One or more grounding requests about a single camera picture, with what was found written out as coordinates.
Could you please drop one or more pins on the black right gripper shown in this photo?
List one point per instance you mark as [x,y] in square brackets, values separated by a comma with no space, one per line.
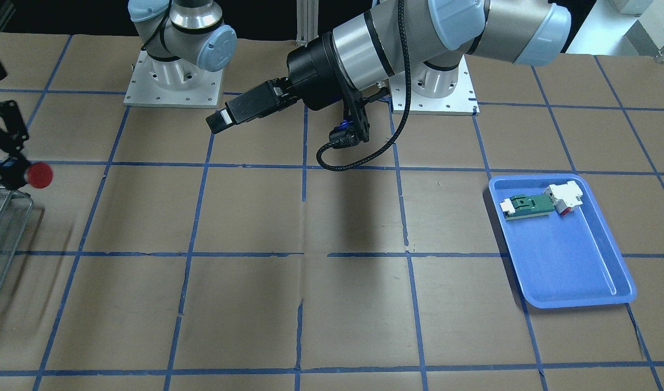
[0,142]

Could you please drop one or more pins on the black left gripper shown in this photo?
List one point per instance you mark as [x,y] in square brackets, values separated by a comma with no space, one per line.
[312,71]

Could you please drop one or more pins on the red emergency stop button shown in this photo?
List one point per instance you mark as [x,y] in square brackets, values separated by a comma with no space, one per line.
[39,175]

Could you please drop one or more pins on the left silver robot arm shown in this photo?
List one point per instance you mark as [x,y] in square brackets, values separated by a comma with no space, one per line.
[370,46]

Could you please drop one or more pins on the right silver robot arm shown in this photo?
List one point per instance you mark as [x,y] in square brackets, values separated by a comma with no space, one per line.
[186,45]

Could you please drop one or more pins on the green circuit board module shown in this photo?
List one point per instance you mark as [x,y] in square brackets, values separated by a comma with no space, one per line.
[523,206]

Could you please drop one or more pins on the white plastic connector block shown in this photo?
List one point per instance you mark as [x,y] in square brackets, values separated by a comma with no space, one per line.
[565,198]

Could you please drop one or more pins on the blue plastic tray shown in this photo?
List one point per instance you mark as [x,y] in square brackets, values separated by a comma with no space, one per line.
[562,261]

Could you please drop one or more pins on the silver wire mesh shelf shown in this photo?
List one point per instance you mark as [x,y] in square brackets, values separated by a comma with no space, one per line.
[15,210]

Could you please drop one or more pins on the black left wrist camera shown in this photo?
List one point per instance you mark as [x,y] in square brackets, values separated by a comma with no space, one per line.
[355,125]

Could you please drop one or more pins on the aluminium frame post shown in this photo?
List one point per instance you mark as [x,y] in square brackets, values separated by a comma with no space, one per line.
[307,12]

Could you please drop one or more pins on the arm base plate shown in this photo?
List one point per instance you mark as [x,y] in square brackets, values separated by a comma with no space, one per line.
[443,92]
[172,84]

